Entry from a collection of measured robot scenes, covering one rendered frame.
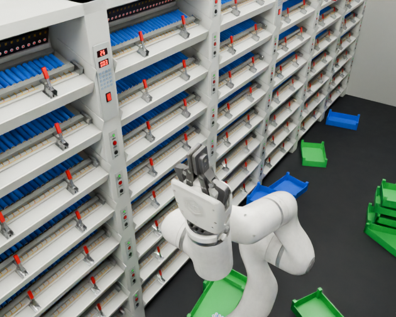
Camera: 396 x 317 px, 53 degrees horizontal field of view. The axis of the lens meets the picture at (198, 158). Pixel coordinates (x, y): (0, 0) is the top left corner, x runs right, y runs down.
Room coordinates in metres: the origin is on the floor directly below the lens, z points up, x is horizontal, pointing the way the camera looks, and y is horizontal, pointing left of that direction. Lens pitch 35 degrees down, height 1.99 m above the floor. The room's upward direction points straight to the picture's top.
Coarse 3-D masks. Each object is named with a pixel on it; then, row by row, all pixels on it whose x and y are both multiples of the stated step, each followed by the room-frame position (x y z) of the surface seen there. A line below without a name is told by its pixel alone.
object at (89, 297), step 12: (108, 264) 1.26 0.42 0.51; (120, 264) 1.26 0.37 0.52; (96, 276) 1.20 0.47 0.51; (108, 276) 1.21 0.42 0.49; (120, 276) 1.24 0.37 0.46; (84, 288) 1.13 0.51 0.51; (108, 288) 1.18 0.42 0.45; (72, 300) 1.07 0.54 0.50; (84, 300) 1.08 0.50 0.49; (60, 312) 1.01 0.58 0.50; (72, 312) 1.02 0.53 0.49
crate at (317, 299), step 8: (320, 288) 1.46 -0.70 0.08; (312, 296) 1.44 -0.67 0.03; (320, 296) 1.45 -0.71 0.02; (296, 304) 1.37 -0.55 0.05; (304, 304) 1.40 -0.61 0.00; (312, 304) 1.40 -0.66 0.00; (320, 304) 1.40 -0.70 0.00; (328, 304) 1.39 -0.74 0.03; (296, 312) 1.34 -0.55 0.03; (304, 312) 1.35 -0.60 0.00; (312, 312) 1.35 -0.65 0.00; (320, 312) 1.35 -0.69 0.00; (328, 312) 1.35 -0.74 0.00; (336, 312) 1.33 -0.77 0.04
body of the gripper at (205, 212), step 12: (180, 192) 0.53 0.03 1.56; (192, 192) 0.51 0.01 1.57; (216, 192) 0.51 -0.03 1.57; (228, 192) 0.52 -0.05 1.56; (180, 204) 0.54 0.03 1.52; (192, 204) 0.51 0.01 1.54; (204, 204) 0.49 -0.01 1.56; (216, 204) 0.48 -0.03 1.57; (228, 204) 0.52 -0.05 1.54; (192, 216) 0.52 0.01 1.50; (204, 216) 0.50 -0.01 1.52; (216, 216) 0.49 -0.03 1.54; (228, 216) 0.52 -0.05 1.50; (192, 228) 0.52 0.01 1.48; (204, 228) 0.51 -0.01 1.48; (216, 228) 0.50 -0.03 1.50
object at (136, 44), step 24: (144, 0) 1.69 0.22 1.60; (168, 0) 1.84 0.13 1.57; (120, 24) 1.59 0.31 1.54; (144, 24) 1.66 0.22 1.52; (168, 24) 1.73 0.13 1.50; (192, 24) 1.83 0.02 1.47; (120, 48) 1.45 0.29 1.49; (144, 48) 1.48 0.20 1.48; (168, 48) 1.58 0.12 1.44; (120, 72) 1.36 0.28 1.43
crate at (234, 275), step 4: (232, 272) 1.61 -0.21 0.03; (236, 272) 1.59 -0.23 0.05; (228, 276) 1.60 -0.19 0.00; (232, 276) 1.60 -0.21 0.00; (236, 276) 1.59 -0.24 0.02; (240, 276) 1.58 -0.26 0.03; (244, 276) 1.56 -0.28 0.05; (232, 280) 1.58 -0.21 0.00; (236, 280) 1.58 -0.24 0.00; (240, 280) 1.58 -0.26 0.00; (244, 280) 1.56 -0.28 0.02; (204, 284) 1.49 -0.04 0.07; (240, 284) 1.54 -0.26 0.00; (244, 284) 1.54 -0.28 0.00; (204, 288) 1.49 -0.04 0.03
